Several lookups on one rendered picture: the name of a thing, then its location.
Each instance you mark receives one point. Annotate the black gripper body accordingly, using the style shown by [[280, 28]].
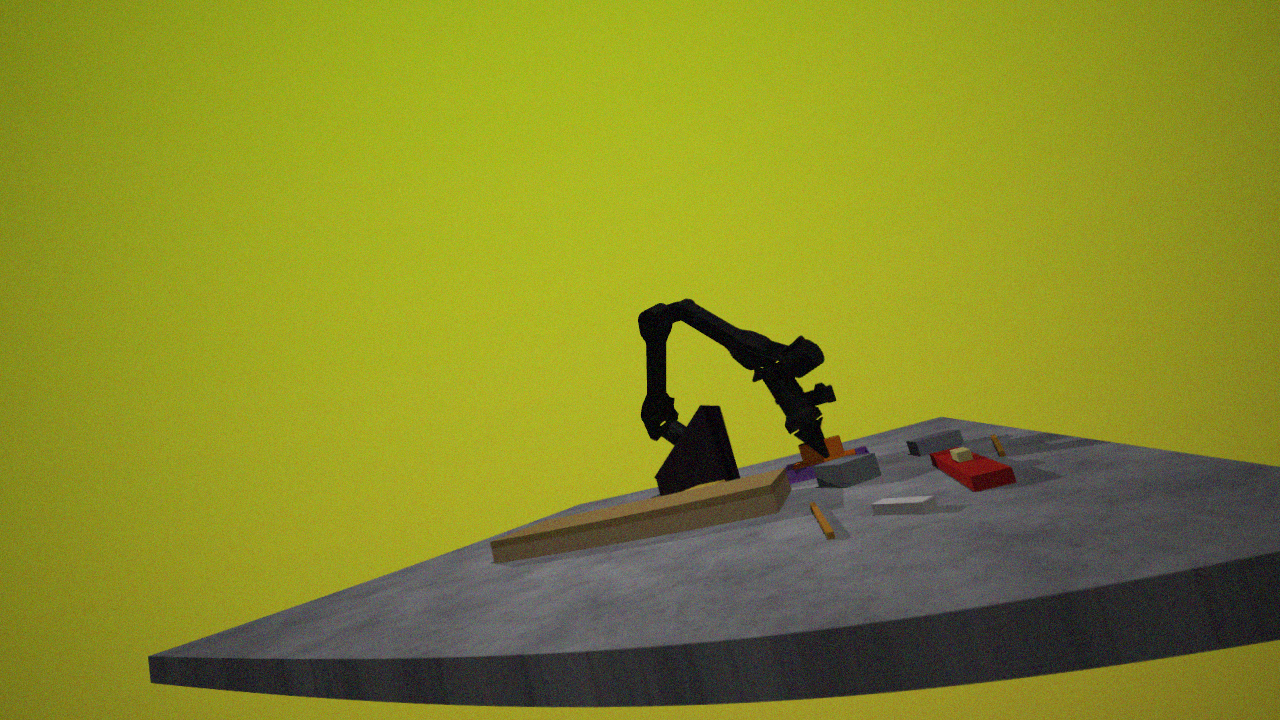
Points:
[[797, 417]]

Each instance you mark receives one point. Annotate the red flat block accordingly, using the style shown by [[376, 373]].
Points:
[[974, 471]]

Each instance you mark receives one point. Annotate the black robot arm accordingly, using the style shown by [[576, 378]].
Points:
[[751, 349]]

